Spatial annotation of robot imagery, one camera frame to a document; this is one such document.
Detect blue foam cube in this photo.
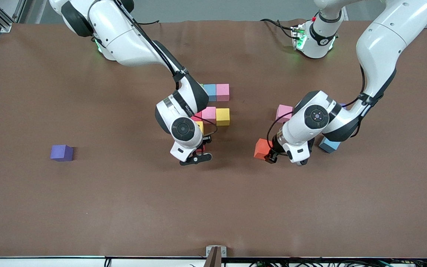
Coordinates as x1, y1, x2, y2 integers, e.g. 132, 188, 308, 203
319, 137, 342, 154
203, 84, 217, 102

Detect black left base cable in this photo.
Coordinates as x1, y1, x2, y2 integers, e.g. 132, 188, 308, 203
260, 18, 296, 39

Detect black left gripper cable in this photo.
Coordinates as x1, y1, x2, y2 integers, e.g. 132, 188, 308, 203
267, 63, 366, 149

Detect brown table mat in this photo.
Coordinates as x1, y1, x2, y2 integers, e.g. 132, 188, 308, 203
0, 19, 427, 258

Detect orange foam cube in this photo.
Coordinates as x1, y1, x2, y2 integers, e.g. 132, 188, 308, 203
254, 138, 274, 161

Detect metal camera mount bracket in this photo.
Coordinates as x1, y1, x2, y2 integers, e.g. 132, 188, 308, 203
204, 245, 227, 267

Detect pink foam cube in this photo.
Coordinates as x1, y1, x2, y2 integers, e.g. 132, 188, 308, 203
275, 104, 294, 123
201, 106, 217, 125
216, 83, 230, 102

